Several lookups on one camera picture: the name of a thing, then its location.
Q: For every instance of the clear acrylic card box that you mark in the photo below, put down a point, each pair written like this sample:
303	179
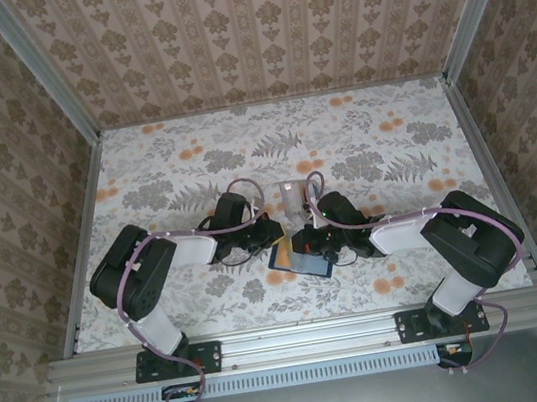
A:
295	207

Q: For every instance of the thin aluminium frame rail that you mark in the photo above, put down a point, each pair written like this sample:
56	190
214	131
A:
185	116

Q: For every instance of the dark blue card holder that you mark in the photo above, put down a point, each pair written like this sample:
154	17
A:
314	267

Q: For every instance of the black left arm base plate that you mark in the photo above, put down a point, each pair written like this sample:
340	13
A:
206	357

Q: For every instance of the aluminium side rail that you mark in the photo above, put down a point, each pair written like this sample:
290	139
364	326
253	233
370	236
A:
89	187
472	130

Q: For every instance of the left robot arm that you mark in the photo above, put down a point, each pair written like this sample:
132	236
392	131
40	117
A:
154	279

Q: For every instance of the gold VIP card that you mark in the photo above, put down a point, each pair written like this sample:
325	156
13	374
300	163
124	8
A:
283	255

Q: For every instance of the long aluminium frame rail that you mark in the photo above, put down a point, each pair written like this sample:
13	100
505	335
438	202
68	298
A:
309	339

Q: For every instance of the aluminium frame post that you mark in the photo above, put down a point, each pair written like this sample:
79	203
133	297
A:
44	72
475	3

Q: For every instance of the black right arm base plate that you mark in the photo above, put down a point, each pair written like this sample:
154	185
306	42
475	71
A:
411	326

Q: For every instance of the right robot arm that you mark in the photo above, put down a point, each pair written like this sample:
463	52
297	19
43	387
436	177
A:
476	240

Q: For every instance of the gold plastic card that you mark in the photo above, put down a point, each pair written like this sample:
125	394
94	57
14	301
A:
302	196

